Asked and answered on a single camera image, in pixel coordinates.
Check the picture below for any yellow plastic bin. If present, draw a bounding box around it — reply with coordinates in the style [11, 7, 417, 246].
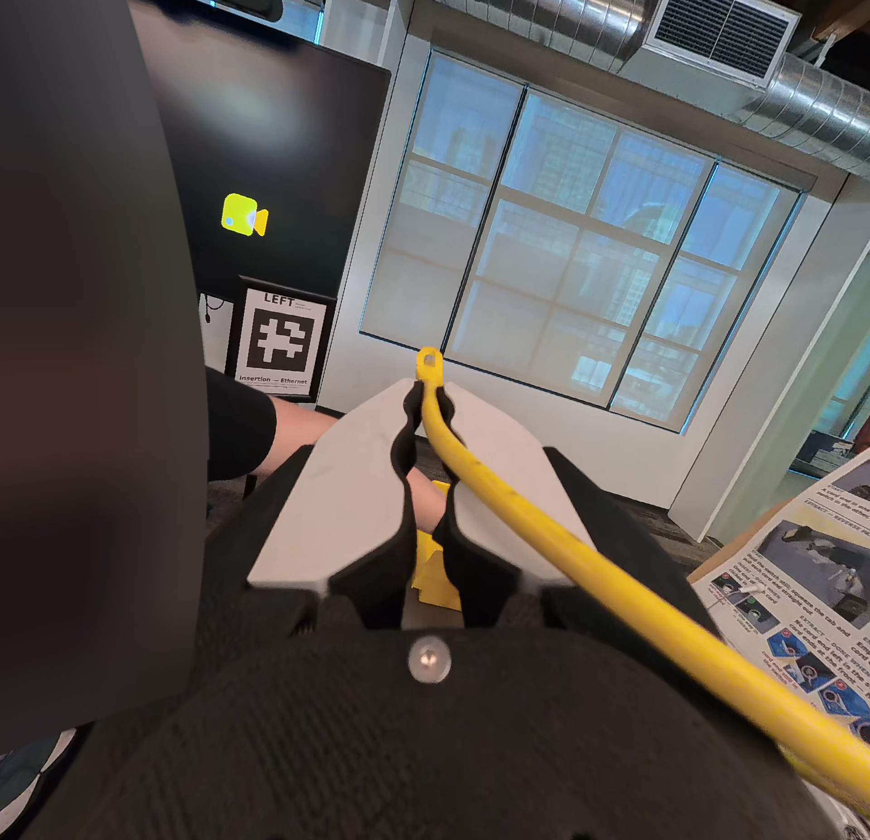
[410, 480, 464, 612]

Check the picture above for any wooden board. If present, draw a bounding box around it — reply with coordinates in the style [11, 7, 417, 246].
[685, 497, 793, 586]

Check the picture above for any yellow ethernet cable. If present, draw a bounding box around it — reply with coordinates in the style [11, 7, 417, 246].
[415, 346, 870, 824]

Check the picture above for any person's left forearm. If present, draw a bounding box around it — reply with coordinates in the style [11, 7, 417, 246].
[206, 367, 450, 518]

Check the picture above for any printed instruction sheet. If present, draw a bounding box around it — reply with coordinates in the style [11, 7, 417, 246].
[690, 449, 870, 840]

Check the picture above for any black framed tag sign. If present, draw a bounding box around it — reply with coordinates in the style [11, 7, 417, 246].
[223, 275, 338, 404]

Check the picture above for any teal and white shoe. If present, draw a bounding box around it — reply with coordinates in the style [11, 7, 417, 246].
[0, 728, 77, 821]

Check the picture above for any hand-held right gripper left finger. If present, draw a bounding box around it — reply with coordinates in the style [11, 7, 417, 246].
[246, 378, 425, 600]

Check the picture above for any white air vent grille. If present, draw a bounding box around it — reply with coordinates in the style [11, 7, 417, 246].
[617, 0, 803, 92]

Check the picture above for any black monitor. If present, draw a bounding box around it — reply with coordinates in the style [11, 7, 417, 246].
[124, 0, 393, 302]

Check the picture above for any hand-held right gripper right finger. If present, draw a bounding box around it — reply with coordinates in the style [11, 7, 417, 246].
[432, 386, 600, 608]

